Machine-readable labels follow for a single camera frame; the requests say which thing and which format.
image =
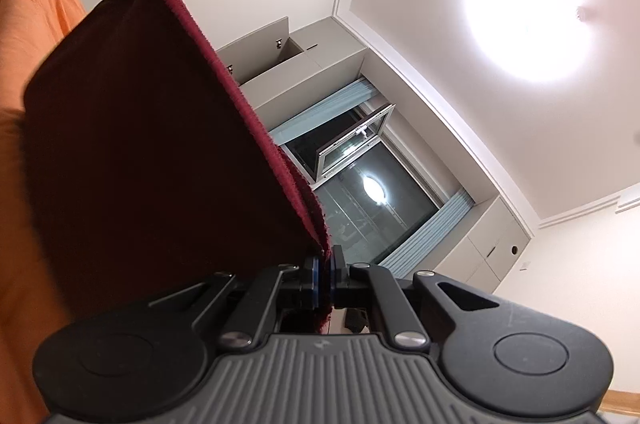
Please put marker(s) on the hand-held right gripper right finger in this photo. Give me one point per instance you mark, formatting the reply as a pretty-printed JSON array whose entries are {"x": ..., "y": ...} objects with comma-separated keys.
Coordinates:
[{"x": 336, "y": 275}]

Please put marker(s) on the dark red knit sweater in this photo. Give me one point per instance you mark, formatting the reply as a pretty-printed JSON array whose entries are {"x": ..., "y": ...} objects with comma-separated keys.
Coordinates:
[{"x": 150, "y": 164}]

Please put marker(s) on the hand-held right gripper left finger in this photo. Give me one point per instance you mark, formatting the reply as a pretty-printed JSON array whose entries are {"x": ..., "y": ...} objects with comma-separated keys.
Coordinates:
[{"x": 312, "y": 283}]

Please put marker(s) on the grey built-in cabinet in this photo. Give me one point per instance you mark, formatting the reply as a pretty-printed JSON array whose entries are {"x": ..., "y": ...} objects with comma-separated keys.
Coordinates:
[{"x": 475, "y": 249}]

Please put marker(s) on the round ceiling lamp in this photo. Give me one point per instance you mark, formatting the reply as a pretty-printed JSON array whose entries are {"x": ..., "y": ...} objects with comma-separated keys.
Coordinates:
[{"x": 527, "y": 14}]

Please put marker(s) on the white smoke detector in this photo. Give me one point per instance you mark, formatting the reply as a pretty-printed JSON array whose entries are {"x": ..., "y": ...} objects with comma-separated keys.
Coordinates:
[{"x": 583, "y": 13}]

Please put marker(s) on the open grey cabinet door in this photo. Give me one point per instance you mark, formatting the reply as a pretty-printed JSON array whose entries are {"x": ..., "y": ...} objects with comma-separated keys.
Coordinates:
[{"x": 255, "y": 51}]

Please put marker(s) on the light blue curtain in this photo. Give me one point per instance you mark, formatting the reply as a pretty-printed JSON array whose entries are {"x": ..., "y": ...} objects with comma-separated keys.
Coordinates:
[
  {"x": 325, "y": 106},
  {"x": 430, "y": 231}
]

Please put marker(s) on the large window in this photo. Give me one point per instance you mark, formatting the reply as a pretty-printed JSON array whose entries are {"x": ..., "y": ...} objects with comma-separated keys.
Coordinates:
[{"x": 360, "y": 214}]

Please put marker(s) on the open window sash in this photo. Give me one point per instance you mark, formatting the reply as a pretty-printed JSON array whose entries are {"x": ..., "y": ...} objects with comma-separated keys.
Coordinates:
[{"x": 350, "y": 144}]

